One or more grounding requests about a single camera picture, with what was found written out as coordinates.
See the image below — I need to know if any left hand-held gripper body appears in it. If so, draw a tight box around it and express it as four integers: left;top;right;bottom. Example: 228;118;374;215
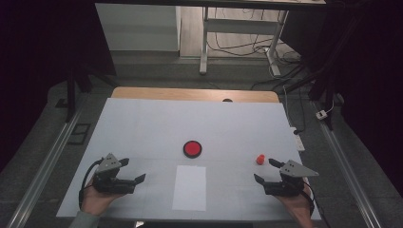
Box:
91;153;137;195

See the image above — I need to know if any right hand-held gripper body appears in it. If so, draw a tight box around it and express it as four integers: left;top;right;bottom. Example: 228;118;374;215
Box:
262;160;320;198

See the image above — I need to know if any white paper sheet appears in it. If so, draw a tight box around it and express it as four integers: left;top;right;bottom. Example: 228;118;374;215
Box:
171;164;207;212

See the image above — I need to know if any round red ink pad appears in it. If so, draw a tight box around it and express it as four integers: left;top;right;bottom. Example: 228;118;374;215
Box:
182;140;203;160

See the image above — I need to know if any person's left hand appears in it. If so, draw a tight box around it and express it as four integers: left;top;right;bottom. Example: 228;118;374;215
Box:
80;177;127;218

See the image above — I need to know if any person's right hand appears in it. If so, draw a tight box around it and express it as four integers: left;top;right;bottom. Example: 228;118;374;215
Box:
275;177;316;223

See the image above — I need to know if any white power strip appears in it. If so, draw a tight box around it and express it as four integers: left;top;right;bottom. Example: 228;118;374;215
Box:
290;126;306;152

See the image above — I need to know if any large white table cover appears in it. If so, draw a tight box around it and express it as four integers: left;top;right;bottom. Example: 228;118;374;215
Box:
56;97;322;221

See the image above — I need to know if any black metal stand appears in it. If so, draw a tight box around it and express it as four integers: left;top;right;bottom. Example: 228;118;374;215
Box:
283;47;344;131
64;61;119;124

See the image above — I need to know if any white cabinet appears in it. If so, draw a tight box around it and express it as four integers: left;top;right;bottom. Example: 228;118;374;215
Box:
95;3;182;52

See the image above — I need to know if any dark curtain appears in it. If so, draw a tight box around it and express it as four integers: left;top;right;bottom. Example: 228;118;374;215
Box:
0;0;117;174
279;0;403;199

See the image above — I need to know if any white-legged desk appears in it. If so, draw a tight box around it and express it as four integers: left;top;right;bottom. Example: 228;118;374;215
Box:
94;0;327;77

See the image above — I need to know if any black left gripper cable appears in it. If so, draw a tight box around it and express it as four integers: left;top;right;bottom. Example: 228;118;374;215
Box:
78;159;105;210

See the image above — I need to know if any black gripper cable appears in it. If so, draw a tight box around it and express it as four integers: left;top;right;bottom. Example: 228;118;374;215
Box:
78;159;105;210
303;180;332;228

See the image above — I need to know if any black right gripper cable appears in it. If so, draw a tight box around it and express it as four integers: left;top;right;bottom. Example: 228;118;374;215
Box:
303;180;332;228

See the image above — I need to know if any aluminium floor rail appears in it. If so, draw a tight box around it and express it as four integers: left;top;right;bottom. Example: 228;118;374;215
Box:
6;107;84;228
312;101;383;228

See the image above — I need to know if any tangle of black floor cables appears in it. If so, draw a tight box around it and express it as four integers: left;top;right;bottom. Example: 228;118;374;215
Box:
207;8;303;91

